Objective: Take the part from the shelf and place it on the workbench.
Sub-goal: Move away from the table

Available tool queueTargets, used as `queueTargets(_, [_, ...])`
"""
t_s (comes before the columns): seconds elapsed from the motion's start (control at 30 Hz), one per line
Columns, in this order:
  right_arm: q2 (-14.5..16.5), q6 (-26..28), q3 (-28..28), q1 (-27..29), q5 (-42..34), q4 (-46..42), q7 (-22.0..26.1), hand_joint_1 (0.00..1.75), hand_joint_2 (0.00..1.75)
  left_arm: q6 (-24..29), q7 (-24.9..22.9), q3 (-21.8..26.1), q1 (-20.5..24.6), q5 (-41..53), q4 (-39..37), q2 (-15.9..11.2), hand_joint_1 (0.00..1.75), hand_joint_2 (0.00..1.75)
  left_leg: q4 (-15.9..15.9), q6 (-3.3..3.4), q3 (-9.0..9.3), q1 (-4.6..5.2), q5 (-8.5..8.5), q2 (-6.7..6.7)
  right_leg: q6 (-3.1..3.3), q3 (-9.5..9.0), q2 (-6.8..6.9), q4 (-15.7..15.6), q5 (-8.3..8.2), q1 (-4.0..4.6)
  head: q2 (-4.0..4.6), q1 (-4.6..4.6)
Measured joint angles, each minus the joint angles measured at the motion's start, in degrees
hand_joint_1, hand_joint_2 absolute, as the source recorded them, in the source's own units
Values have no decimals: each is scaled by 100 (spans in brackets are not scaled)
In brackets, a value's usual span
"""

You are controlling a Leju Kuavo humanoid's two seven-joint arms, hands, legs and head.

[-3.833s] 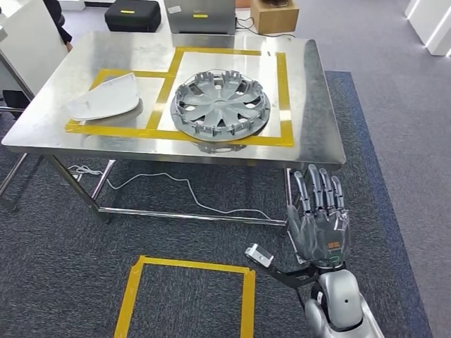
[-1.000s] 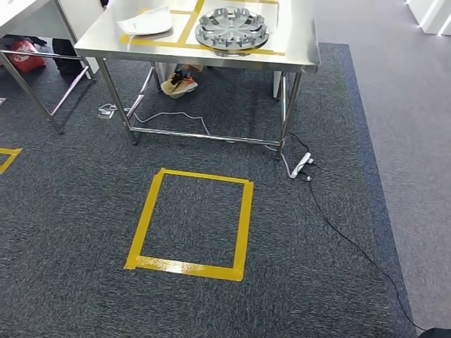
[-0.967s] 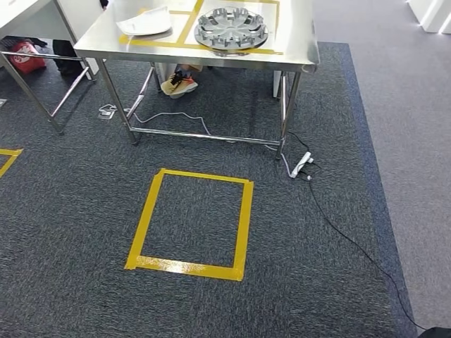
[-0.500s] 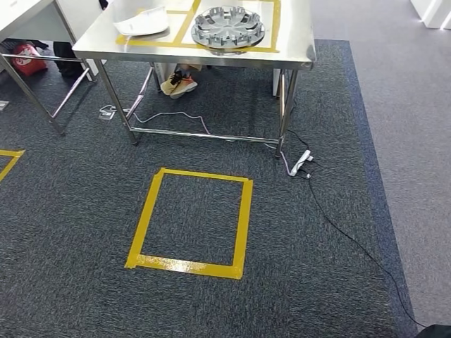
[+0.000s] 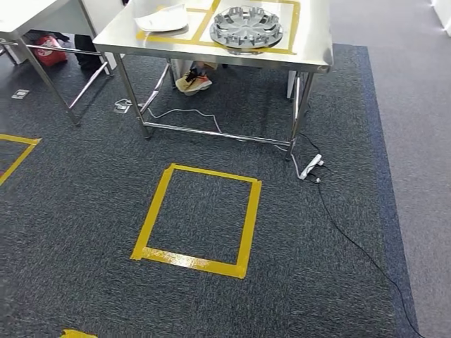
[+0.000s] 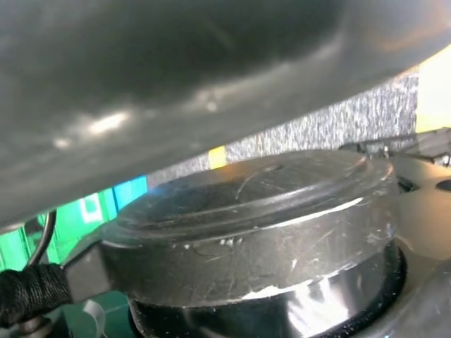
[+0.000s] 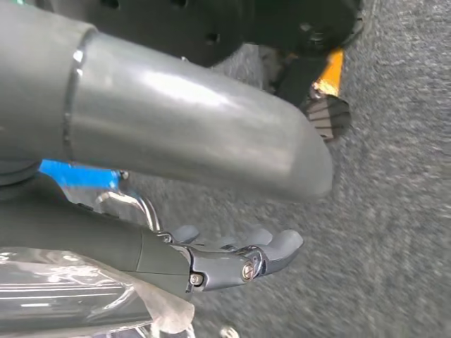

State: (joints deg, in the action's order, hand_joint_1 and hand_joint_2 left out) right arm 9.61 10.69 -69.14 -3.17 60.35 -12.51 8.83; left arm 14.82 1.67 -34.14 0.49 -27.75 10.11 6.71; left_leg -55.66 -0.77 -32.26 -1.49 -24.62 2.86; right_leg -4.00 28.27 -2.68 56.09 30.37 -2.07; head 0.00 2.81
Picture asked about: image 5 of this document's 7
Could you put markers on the person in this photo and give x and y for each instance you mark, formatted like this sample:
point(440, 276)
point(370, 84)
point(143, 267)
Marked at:
point(193, 83)
point(86, 53)

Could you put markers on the white panel furniture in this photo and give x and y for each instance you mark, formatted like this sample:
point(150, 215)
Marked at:
point(444, 16)

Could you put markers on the red object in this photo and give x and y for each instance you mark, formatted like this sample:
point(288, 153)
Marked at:
point(49, 53)

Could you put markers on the silver floor socket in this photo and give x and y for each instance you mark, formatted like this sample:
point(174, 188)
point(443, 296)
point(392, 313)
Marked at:
point(122, 107)
point(20, 94)

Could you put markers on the steel top workbench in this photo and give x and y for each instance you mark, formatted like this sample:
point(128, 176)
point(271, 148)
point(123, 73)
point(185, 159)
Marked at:
point(310, 28)

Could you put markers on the white mirror cover part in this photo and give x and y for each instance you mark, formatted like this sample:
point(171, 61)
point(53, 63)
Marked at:
point(162, 19)

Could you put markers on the yellow floor tape square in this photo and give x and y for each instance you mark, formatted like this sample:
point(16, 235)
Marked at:
point(155, 210)

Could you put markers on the grey plastic wheel hubcap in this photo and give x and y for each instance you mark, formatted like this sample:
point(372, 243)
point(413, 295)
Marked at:
point(246, 28)

